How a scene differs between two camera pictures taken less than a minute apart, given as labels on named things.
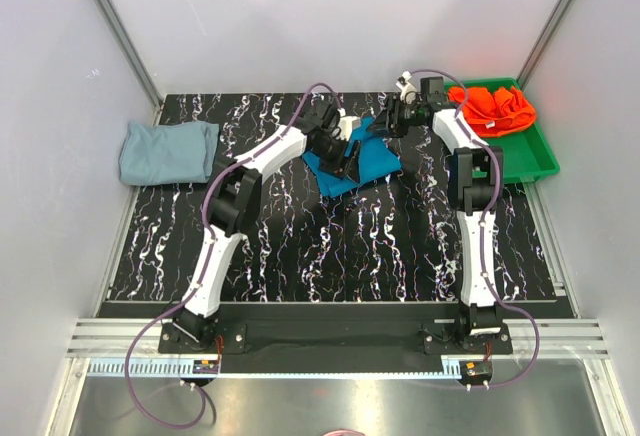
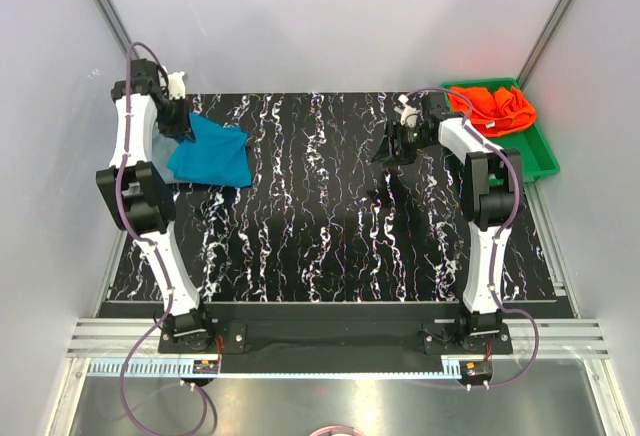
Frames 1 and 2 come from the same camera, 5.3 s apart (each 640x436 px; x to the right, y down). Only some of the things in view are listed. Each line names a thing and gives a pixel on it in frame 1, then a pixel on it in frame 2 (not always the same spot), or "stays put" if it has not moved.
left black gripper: (335, 167) → (182, 129)
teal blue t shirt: (376, 160) → (219, 155)
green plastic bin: (527, 152) stays put
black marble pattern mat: (394, 238) stays put
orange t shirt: (493, 114) stays put
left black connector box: (205, 367) stays put
